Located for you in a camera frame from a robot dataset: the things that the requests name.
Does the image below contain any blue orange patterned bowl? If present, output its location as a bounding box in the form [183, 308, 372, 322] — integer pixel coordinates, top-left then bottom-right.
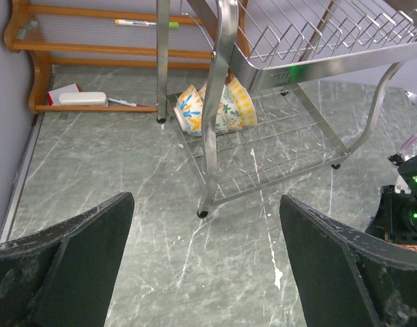
[173, 84, 203, 136]

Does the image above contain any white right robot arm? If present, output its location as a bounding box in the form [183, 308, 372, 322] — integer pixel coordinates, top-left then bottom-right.
[365, 87, 417, 252]

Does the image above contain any orange star flower bowl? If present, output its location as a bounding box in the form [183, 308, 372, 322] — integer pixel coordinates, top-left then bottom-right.
[198, 82, 228, 134]

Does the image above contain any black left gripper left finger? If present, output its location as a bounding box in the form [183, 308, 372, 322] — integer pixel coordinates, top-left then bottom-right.
[0, 192, 134, 326]

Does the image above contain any red white box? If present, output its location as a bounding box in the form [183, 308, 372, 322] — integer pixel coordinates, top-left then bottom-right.
[46, 83, 82, 106]

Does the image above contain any stainless steel dish rack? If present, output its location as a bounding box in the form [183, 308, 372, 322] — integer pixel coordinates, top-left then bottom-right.
[155, 0, 417, 219]

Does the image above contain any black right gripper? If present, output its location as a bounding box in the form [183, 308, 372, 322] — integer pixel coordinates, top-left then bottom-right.
[365, 155, 417, 245]

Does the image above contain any white eraser block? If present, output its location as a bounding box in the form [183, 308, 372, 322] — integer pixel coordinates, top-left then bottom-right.
[59, 92, 108, 107]

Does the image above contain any orange flower leaf bowl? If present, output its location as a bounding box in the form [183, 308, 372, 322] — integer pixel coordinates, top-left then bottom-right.
[221, 86, 243, 130]

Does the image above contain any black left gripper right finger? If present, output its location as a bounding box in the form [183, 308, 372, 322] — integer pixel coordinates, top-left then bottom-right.
[279, 195, 417, 326]

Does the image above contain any red patterned bowl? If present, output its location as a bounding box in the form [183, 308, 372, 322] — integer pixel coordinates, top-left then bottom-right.
[399, 245, 417, 252]

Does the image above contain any yellow sun blue bowl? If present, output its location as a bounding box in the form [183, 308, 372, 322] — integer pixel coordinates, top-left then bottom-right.
[227, 77, 258, 127]

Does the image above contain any pink capped marker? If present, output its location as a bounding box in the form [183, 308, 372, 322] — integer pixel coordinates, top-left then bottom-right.
[107, 97, 148, 108]

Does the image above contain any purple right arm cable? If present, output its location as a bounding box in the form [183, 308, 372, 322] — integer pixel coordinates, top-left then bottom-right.
[398, 127, 417, 157]

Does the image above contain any wooden shelf rack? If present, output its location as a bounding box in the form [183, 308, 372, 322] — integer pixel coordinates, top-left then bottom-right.
[3, 0, 250, 115]

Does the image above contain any green capped marker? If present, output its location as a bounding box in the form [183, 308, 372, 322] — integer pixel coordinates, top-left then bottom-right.
[114, 19, 179, 29]

